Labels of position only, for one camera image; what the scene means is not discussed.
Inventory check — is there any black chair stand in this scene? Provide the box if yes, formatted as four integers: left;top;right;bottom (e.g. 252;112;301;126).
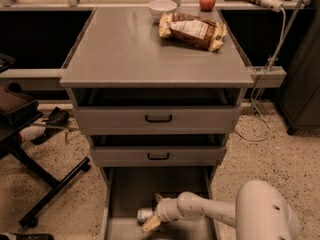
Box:
0;53;92;228

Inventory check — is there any dark cabinet at right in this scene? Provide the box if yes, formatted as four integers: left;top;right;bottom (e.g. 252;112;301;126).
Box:
276;9;320;135

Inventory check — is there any middle grey drawer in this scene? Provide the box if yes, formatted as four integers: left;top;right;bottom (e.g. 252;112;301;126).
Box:
90;146;226;167

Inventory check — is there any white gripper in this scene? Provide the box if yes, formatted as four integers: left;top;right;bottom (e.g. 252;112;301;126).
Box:
142;193;180;232

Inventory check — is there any black middle drawer handle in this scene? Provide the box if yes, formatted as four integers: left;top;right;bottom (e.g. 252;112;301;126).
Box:
147;153;170;161

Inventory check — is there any red apple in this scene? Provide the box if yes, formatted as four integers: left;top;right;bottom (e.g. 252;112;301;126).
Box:
199;0;216;11

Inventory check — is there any black shoe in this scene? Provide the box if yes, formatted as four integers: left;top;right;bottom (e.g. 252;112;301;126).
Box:
32;107;70;145

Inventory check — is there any white bowl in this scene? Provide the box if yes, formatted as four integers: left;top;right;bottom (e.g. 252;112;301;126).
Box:
148;0;177;21

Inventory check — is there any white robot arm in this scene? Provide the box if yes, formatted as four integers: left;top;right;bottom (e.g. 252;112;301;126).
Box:
137;180;301;240

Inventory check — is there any black top drawer handle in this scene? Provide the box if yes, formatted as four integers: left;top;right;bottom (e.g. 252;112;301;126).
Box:
144;114;173;123

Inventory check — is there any top grey drawer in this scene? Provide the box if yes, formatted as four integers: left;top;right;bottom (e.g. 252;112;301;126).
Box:
73;106;240;135

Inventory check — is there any black drawer handle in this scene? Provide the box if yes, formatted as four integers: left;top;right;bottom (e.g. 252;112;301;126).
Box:
144;114;173;123
147;153;170;161

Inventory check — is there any bottom open grey drawer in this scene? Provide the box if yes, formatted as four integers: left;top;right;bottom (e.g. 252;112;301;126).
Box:
101;167;218;240

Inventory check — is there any brown chip bag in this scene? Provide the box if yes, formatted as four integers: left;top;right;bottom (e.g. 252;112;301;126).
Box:
158;12;226;52

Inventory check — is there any grey drawer cabinet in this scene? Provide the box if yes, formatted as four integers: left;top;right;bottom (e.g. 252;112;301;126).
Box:
59;5;255;240

